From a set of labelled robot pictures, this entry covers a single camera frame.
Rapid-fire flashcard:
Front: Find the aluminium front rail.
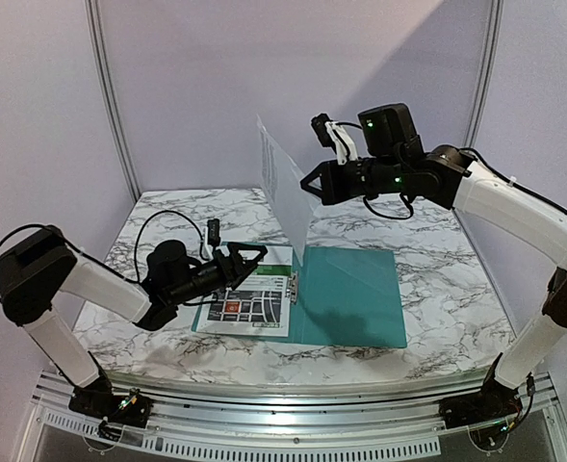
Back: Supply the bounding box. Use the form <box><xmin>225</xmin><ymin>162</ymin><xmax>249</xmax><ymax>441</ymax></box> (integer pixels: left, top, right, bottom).
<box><xmin>16</xmin><ymin>372</ymin><xmax>567</xmax><ymax>461</ymax></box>

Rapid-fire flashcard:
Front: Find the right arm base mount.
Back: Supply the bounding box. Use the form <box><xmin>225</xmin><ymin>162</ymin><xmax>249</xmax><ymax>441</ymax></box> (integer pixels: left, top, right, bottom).
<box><xmin>438</xmin><ymin>374</ymin><xmax>535</xmax><ymax>433</ymax></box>

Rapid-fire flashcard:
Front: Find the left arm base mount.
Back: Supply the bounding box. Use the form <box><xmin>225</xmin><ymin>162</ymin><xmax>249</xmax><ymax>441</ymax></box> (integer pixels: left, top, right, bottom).
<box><xmin>68</xmin><ymin>379</ymin><xmax>154</xmax><ymax>428</ymax></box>

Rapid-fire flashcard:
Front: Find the green map flyer sheet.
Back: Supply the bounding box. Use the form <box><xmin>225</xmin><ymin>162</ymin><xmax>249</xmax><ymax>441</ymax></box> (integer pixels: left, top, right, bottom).
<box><xmin>192</xmin><ymin>245</ymin><xmax>294</xmax><ymax>338</ymax></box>

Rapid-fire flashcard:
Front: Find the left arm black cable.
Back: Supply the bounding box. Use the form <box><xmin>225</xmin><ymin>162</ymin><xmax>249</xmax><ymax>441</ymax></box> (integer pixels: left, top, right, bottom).
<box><xmin>0</xmin><ymin>210</ymin><xmax>212</xmax><ymax>386</ymax></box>

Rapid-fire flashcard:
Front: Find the right aluminium frame post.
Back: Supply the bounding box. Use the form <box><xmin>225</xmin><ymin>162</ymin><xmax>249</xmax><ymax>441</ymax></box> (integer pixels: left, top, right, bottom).
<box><xmin>456</xmin><ymin>0</ymin><xmax>503</xmax><ymax>147</ymax></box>

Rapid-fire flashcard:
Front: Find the white text paper sheet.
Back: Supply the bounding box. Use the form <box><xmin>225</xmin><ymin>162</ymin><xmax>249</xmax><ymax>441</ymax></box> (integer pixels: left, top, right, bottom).
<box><xmin>256</xmin><ymin>116</ymin><xmax>319</xmax><ymax>266</ymax></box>

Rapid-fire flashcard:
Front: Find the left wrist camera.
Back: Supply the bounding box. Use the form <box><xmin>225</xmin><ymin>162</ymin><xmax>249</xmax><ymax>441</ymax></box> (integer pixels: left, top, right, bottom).
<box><xmin>200</xmin><ymin>218</ymin><xmax>220</xmax><ymax>261</ymax></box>

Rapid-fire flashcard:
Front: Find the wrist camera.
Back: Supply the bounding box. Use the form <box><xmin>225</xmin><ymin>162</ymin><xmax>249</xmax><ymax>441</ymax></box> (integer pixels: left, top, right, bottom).
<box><xmin>311</xmin><ymin>114</ymin><xmax>359</xmax><ymax>166</ymax></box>
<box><xmin>200</xmin><ymin>218</ymin><xmax>220</xmax><ymax>261</ymax></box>

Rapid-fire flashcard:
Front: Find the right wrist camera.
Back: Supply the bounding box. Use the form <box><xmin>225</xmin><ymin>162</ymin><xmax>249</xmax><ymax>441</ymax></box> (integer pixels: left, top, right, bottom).
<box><xmin>311</xmin><ymin>114</ymin><xmax>359</xmax><ymax>166</ymax></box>

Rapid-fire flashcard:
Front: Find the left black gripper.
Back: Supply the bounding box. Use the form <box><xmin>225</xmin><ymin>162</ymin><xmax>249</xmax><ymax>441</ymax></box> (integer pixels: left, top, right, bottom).
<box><xmin>168</xmin><ymin>242</ymin><xmax>267</xmax><ymax>306</ymax></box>

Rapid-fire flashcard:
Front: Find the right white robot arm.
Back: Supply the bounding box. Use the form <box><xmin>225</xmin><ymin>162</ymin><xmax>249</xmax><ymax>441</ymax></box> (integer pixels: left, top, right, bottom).
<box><xmin>300</xmin><ymin>103</ymin><xmax>567</xmax><ymax>420</ymax></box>

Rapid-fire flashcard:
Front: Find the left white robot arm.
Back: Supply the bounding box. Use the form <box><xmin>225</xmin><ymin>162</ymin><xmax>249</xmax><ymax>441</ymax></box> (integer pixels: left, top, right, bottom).
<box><xmin>0</xmin><ymin>223</ymin><xmax>268</xmax><ymax>418</ymax></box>

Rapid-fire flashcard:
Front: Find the left aluminium frame post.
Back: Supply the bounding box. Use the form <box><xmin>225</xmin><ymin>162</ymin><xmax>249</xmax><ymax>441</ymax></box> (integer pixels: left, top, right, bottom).
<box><xmin>85</xmin><ymin>0</ymin><xmax>142</xmax><ymax>202</ymax></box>

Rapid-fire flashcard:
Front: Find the teal file folder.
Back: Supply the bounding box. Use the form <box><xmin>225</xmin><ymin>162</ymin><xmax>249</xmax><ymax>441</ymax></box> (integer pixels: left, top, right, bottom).
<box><xmin>191</xmin><ymin>244</ymin><xmax>408</xmax><ymax>348</ymax></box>

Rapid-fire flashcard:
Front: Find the aluminium frame post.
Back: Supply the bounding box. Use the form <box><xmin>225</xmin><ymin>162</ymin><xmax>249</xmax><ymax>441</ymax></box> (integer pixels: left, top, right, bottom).
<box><xmin>85</xmin><ymin>0</ymin><xmax>142</xmax><ymax>202</ymax></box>
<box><xmin>456</xmin><ymin>0</ymin><xmax>503</xmax><ymax>147</ymax></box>

